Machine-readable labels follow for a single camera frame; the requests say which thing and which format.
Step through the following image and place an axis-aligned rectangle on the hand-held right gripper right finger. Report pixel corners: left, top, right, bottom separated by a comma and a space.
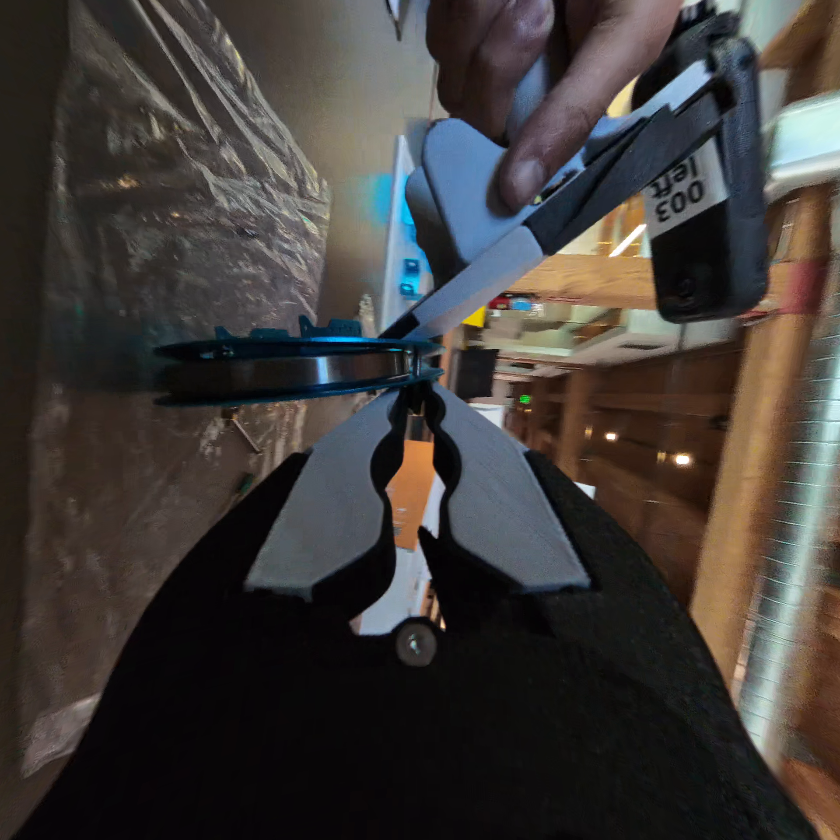
420, 382, 592, 595

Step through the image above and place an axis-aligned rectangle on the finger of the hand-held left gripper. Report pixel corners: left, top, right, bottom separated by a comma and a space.
378, 225, 548, 342

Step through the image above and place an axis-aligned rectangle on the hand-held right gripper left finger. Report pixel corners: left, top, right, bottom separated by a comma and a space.
243, 386, 412, 602

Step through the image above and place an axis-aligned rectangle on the blue disc bearing assembly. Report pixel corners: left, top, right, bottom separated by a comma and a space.
152, 315, 447, 408

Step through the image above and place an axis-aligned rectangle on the person's left hand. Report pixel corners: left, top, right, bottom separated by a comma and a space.
425, 0, 685, 215

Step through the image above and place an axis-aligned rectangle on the white foam board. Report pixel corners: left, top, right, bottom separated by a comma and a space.
382, 134, 437, 329

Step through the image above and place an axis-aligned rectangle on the clear plastic bag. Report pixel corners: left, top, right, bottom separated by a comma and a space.
20, 0, 332, 778

